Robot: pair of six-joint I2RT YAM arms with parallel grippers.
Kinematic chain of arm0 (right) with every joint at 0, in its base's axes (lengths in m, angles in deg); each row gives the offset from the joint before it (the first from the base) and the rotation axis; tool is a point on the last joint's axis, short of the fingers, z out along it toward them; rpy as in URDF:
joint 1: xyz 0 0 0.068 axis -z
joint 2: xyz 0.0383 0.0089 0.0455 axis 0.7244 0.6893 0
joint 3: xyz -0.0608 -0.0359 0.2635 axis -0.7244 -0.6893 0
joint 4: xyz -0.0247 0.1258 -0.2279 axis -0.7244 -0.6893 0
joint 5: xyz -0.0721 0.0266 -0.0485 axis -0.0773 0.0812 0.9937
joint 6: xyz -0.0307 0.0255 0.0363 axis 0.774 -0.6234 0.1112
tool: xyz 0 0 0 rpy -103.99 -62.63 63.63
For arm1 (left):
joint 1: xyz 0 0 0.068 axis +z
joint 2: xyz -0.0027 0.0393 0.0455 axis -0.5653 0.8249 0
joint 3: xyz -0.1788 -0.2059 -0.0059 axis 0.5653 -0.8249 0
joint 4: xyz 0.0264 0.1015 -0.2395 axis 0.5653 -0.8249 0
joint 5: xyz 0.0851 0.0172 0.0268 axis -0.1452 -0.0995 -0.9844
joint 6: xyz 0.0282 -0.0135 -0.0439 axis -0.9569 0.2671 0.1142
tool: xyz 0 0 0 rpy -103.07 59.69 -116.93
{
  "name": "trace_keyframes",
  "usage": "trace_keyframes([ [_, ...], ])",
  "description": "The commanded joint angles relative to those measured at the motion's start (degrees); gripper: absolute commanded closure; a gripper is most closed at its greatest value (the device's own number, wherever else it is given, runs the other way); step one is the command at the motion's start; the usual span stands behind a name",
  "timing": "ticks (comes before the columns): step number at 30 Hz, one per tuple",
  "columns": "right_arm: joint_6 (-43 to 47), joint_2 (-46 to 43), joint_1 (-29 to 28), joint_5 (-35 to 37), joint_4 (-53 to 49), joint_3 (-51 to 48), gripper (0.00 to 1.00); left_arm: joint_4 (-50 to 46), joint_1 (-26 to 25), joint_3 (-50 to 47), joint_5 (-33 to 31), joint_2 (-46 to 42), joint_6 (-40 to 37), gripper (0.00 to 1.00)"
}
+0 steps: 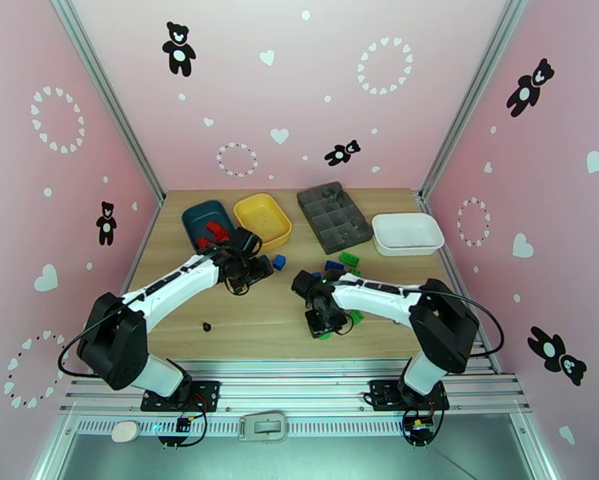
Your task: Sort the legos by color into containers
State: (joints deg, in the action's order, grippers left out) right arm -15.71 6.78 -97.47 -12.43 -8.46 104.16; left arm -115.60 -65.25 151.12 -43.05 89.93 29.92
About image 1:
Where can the red lego brick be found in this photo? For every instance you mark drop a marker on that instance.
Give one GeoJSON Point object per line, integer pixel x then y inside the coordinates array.
{"type": "Point", "coordinates": [213, 227]}
{"type": "Point", "coordinates": [223, 237]}
{"type": "Point", "coordinates": [203, 241]}

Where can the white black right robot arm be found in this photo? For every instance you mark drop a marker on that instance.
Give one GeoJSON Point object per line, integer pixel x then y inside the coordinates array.
{"type": "Point", "coordinates": [374, 293]}

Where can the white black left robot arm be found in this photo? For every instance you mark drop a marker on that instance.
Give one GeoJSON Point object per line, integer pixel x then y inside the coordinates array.
{"type": "Point", "coordinates": [169, 286]}

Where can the blue lego brick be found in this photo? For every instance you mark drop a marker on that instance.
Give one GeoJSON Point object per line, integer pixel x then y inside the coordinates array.
{"type": "Point", "coordinates": [279, 262]}
{"type": "Point", "coordinates": [334, 266]}

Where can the yellow plastic container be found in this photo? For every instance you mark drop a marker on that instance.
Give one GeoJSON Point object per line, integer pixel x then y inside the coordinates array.
{"type": "Point", "coordinates": [264, 218]}

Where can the aluminium mounting rails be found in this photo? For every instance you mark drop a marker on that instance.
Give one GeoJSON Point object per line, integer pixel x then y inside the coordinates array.
{"type": "Point", "coordinates": [299, 383]}

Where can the small black object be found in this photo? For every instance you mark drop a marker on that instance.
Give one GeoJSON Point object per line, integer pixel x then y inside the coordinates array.
{"type": "Point", "coordinates": [206, 326]}

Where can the dark teal plastic container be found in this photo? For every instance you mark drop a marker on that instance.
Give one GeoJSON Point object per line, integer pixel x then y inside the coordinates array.
{"type": "Point", "coordinates": [204, 216]}

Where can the grey compartment organizer box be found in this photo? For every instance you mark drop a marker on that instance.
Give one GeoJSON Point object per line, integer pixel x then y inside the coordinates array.
{"type": "Point", "coordinates": [334, 218]}

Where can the white plastic container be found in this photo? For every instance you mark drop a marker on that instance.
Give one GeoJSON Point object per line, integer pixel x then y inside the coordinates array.
{"type": "Point", "coordinates": [409, 233]}

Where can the small circuit board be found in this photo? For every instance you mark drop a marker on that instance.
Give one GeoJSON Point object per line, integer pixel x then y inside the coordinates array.
{"type": "Point", "coordinates": [419, 428]}
{"type": "Point", "coordinates": [182, 423]}

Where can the white round object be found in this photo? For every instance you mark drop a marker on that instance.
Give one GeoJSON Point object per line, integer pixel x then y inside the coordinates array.
{"type": "Point", "coordinates": [125, 432]}

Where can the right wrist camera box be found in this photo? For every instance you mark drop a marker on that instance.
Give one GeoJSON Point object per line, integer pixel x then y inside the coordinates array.
{"type": "Point", "coordinates": [325, 319]}

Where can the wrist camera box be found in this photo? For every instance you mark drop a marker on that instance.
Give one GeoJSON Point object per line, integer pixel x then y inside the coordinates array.
{"type": "Point", "coordinates": [246, 241]}
{"type": "Point", "coordinates": [325, 319]}

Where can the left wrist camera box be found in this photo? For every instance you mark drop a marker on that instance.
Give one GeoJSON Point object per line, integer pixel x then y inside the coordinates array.
{"type": "Point", "coordinates": [246, 241]}

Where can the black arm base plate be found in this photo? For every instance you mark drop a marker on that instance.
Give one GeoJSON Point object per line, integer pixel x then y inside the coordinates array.
{"type": "Point", "coordinates": [204, 393]}
{"type": "Point", "coordinates": [381, 393]}

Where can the slotted aluminium rail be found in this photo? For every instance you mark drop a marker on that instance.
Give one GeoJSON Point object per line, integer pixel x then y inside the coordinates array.
{"type": "Point", "coordinates": [329, 427]}

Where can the aluminium frame post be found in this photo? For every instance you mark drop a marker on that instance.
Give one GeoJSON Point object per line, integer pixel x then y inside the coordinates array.
{"type": "Point", "coordinates": [107, 93]}
{"type": "Point", "coordinates": [472, 93]}

